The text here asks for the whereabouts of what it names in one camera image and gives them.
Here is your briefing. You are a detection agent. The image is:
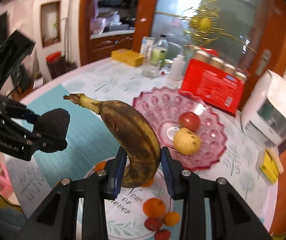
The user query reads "teal striped table mat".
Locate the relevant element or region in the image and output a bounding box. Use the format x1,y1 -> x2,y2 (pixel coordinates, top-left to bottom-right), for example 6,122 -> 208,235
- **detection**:
20,84 -> 214,240

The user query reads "dark green avocado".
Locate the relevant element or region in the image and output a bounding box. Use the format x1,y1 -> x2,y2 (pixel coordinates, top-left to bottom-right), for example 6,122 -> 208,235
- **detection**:
33,108 -> 70,140

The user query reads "red apple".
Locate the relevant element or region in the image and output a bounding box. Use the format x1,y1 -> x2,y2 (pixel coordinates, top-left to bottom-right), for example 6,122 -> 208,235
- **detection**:
178,112 -> 200,132

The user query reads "small white carton box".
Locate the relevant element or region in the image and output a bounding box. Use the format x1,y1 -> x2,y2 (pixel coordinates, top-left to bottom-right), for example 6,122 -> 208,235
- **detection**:
140,36 -> 155,56

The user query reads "glass door gold ornament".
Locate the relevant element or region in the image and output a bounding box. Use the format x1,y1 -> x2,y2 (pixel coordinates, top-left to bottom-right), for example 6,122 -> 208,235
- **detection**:
133,0 -> 286,100

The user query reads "orange tangerine plate top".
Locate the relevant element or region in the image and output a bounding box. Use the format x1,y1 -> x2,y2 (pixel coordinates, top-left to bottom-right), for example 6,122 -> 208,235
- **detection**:
94,161 -> 106,172

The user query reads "white round printed plate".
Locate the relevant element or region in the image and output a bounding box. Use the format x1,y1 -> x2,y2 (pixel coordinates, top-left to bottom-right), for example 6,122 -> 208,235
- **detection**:
76,155 -> 173,240

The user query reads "white squeeze bottle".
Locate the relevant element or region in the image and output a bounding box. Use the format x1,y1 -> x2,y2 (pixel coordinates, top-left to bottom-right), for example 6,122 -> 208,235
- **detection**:
166,42 -> 185,81

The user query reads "clear glass cup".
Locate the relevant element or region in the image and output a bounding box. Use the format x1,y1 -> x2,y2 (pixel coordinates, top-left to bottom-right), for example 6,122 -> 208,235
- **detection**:
141,60 -> 161,79

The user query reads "pink glass fruit bowl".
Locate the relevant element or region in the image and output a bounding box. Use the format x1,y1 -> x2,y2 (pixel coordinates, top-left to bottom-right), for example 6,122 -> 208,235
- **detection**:
132,87 -> 227,171

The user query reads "brown overripe banana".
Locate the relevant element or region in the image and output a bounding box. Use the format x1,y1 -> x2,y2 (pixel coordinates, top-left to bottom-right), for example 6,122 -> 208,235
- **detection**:
63,94 -> 161,188

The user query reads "yellow spotted pear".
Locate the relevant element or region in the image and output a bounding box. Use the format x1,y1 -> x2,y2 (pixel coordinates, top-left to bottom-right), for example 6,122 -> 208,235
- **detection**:
173,128 -> 202,155

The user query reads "red paper cup package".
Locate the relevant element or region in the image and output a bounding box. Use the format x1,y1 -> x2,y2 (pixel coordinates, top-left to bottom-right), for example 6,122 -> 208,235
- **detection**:
180,45 -> 248,116

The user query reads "orange tangerine plate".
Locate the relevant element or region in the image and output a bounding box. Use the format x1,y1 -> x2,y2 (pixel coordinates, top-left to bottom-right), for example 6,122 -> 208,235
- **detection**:
94,161 -> 106,172
142,198 -> 166,218

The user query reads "white countertop appliance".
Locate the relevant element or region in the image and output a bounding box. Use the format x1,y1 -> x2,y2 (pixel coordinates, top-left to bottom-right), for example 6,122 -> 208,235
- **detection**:
241,72 -> 286,147

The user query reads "yellow tissue pack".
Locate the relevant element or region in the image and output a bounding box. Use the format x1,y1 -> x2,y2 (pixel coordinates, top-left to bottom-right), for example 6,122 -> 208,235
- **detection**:
256,147 -> 284,185

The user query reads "red bucket on floor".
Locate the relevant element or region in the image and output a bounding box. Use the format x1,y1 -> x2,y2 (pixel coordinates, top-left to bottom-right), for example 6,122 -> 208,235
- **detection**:
45,51 -> 62,64

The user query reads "clear bottle green label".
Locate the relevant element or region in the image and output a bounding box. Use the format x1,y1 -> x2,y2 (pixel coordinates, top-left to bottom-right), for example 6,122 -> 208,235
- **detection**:
150,34 -> 168,67

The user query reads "small orange tangerine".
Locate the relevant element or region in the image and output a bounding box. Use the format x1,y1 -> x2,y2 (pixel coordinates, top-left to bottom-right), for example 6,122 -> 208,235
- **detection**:
163,211 -> 180,226

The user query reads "small red fruit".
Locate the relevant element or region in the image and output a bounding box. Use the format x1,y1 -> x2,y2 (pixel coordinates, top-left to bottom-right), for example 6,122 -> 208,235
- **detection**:
154,229 -> 171,240
144,218 -> 163,231

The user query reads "yellow flat box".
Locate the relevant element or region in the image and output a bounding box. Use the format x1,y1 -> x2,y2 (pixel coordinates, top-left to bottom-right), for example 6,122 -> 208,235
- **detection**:
111,48 -> 144,67

